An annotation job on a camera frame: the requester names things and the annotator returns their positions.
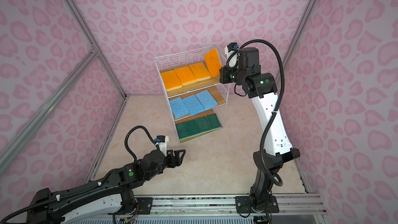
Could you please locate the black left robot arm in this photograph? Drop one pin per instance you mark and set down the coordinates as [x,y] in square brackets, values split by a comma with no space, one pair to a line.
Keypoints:
[117,185]

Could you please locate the green sponge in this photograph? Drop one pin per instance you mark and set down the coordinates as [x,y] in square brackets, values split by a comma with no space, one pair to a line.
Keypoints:
[193,128]
[203,125]
[184,130]
[214,122]

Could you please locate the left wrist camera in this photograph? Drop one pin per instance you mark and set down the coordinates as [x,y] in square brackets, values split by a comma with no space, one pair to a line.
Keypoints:
[161,142]

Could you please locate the white wire wooden shelf rack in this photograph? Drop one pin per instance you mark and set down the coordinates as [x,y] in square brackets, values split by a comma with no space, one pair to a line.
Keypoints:
[219,91]

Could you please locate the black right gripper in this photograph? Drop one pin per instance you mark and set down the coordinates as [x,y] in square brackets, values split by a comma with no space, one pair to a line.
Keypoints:
[224,71]

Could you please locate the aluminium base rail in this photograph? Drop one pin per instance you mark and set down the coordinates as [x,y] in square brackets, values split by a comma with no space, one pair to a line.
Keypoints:
[205,209]

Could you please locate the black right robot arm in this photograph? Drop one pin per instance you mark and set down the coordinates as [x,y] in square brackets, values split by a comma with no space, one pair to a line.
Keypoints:
[275,148]

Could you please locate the blue sponge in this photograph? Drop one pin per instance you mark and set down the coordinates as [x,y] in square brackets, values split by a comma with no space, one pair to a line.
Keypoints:
[206,100]
[193,105]
[178,108]

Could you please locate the orange sponge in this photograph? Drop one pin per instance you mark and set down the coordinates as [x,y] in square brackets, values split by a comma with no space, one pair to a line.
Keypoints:
[213,62]
[171,80]
[185,75]
[200,71]

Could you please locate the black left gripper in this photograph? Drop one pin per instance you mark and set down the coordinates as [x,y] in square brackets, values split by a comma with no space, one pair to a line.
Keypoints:
[179,159]

